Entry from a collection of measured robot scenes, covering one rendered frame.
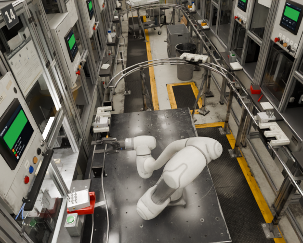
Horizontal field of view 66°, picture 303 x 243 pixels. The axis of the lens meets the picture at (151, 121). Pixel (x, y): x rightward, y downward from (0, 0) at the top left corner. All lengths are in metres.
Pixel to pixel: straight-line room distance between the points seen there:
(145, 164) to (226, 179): 1.49
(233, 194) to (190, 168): 1.75
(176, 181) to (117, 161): 1.18
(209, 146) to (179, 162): 0.17
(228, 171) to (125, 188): 1.42
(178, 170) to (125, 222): 0.87
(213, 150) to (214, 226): 0.78
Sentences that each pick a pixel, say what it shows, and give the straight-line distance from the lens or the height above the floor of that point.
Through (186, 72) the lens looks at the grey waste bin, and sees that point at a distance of 4.50.
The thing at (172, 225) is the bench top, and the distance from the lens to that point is 1.77.
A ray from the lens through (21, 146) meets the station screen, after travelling 1.17.
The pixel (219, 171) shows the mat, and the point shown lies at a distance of 2.94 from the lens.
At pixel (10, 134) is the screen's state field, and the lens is 1.11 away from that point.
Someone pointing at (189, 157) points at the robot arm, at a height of 1.47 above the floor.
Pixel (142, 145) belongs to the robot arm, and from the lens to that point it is 1.59.
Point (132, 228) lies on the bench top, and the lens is 1.78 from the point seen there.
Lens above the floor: 2.26
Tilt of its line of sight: 39 degrees down
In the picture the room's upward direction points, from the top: 5 degrees counter-clockwise
